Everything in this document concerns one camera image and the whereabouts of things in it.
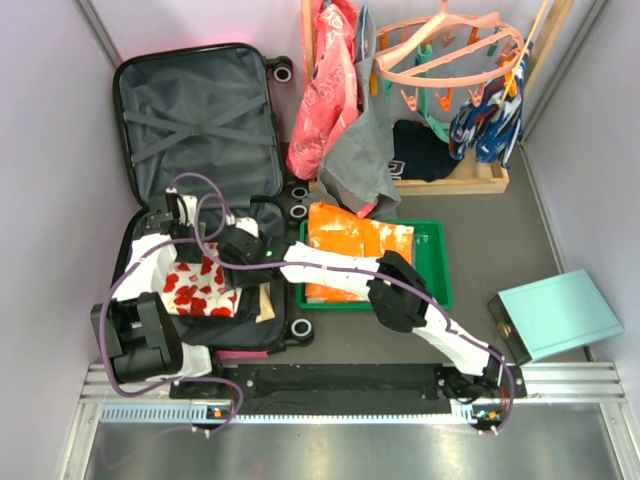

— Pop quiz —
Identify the pink hard-shell suitcase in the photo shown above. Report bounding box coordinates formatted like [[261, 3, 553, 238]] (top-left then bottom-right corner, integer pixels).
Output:
[[112, 43, 314, 357]]

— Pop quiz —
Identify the white red floral garment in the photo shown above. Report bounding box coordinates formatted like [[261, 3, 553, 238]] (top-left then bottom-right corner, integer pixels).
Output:
[[161, 255, 242, 318]]

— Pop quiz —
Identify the orange item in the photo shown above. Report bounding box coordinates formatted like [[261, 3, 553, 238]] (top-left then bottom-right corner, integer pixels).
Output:
[[304, 201, 417, 304]]

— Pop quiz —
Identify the green plastic tray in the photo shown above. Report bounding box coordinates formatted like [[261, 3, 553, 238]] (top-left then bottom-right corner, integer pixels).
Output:
[[295, 219, 454, 311]]

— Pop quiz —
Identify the light blue plastic tray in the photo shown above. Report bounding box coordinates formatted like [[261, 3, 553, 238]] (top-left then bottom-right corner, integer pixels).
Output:
[[488, 269, 623, 365]]

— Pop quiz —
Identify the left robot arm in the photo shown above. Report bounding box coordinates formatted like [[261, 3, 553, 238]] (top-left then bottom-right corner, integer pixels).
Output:
[[91, 189, 227, 397]]

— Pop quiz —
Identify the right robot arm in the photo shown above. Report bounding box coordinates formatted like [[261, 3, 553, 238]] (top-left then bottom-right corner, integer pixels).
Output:
[[217, 226, 516, 398]]

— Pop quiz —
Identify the grey hanging garment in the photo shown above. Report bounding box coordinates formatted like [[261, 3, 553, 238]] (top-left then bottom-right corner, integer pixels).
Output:
[[317, 5, 401, 218]]

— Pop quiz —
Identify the coral patterned jacket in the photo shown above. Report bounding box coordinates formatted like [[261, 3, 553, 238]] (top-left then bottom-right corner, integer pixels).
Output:
[[285, 0, 365, 181]]

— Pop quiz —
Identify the dark navy folded garment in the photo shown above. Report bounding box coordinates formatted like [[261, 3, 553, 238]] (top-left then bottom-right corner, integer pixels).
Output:
[[388, 120, 459, 182]]

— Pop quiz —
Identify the pink round clothes hanger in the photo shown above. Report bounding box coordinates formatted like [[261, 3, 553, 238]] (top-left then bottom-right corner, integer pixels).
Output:
[[373, 0, 526, 114]]

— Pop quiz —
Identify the wooden clothes rack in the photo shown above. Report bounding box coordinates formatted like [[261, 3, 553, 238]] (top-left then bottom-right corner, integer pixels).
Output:
[[299, 0, 576, 197]]

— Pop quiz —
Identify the teal round clothes hanger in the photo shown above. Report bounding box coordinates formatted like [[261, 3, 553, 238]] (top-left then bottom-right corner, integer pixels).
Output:
[[377, 32, 501, 146]]

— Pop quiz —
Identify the blue white patterned garment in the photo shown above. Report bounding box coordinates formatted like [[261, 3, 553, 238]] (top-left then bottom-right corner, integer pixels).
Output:
[[448, 43, 533, 169]]

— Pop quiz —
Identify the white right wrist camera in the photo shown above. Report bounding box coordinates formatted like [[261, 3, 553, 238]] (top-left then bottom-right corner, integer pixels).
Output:
[[225, 214, 260, 238]]

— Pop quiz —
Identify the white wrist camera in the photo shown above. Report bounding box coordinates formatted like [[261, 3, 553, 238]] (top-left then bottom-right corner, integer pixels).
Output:
[[165, 187, 198, 226], [225, 214, 260, 238]]

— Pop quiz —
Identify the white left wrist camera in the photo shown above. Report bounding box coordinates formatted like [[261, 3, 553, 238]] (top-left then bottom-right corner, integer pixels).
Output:
[[165, 187, 198, 226]]

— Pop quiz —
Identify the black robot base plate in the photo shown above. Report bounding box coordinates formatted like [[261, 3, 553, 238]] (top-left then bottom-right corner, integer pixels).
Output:
[[169, 362, 529, 416]]

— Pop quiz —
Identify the aluminium rail frame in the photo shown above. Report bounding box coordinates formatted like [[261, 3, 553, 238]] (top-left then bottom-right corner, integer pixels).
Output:
[[58, 362, 639, 479]]

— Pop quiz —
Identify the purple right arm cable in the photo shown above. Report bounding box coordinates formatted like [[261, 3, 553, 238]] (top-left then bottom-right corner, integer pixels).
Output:
[[193, 193, 519, 436]]

